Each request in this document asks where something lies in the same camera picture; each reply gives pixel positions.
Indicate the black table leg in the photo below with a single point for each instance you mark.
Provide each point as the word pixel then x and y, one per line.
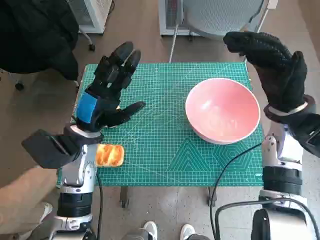
pixel 212 197
pixel 124 197

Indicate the green cutting mat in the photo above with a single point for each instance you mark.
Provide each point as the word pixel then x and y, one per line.
pixel 162 150

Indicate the white vented cabinet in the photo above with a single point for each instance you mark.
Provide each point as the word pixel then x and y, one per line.
pixel 97 15
pixel 170 15

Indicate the rectangular orange bread loaf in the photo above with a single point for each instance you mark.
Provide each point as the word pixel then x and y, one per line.
pixel 110 155

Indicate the white shoe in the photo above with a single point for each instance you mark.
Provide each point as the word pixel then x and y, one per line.
pixel 187 231
pixel 150 230

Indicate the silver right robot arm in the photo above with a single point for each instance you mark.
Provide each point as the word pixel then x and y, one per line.
pixel 280 175

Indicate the office chair base with casters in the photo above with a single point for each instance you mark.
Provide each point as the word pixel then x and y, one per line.
pixel 92 47

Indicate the white metal rod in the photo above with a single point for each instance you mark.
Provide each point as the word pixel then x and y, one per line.
pixel 173 45
pixel 263 22

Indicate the pink bowl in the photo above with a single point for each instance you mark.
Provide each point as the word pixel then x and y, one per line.
pixel 222 110

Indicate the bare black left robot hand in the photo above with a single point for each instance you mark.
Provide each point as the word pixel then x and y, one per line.
pixel 86 107

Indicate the grey mesh chair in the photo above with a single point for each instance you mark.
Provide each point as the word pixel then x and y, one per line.
pixel 220 15

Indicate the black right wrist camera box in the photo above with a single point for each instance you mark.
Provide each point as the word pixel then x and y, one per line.
pixel 312 142

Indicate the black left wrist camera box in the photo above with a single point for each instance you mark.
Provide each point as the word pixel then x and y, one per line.
pixel 50 150

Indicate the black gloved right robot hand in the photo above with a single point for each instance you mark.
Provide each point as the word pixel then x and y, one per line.
pixel 275 75

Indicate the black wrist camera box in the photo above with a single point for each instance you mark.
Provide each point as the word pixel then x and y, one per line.
pixel 312 142
pixel 50 150

